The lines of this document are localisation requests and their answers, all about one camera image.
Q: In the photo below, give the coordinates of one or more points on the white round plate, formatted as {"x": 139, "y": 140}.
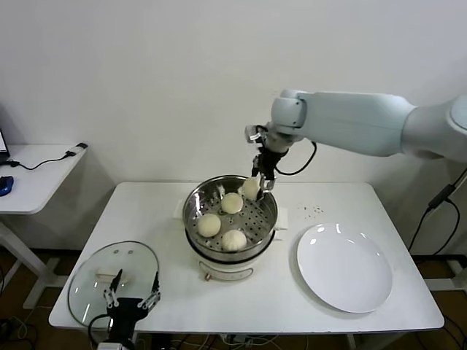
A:
{"x": 343, "y": 266}

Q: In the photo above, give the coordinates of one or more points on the black laptop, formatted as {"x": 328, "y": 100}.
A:
{"x": 3, "y": 147}

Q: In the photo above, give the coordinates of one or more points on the white power strip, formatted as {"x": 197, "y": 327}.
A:
{"x": 239, "y": 340}

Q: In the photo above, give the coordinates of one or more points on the blue computer mouse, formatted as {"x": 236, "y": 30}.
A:
{"x": 5, "y": 184}

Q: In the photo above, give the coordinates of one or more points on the round glass lid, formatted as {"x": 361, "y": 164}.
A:
{"x": 146, "y": 255}

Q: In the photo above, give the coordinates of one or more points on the perforated steel steamer basket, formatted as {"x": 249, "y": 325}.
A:
{"x": 264, "y": 215}

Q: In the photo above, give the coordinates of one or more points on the white table leg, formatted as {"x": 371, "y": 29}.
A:
{"x": 351, "y": 342}
{"x": 134, "y": 337}

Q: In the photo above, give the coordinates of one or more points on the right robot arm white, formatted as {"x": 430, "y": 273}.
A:
{"x": 346, "y": 116}

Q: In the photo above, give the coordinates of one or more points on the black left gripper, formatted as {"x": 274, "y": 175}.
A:
{"x": 126, "y": 310}

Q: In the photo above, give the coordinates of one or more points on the white side table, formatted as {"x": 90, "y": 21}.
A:
{"x": 36, "y": 182}

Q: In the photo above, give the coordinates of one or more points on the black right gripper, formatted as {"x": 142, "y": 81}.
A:
{"x": 268, "y": 161}

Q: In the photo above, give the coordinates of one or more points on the white steamed baozi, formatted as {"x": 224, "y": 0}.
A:
{"x": 234, "y": 240}
{"x": 209, "y": 225}
{"x": 231, "y": 202}
{"x": 250, "y": 187}

